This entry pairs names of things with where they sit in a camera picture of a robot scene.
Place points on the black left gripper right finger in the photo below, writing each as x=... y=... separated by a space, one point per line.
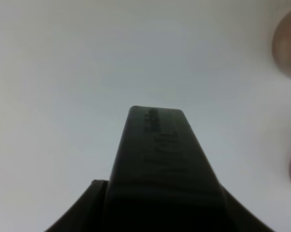
x=244 y=220

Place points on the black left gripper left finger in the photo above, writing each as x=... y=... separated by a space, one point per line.
x=86 y=213

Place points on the dark green pump bottle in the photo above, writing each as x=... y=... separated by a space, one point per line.
x=161 y=180

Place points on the brown translucent plastic cup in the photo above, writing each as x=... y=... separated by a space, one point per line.
x=281 y=45

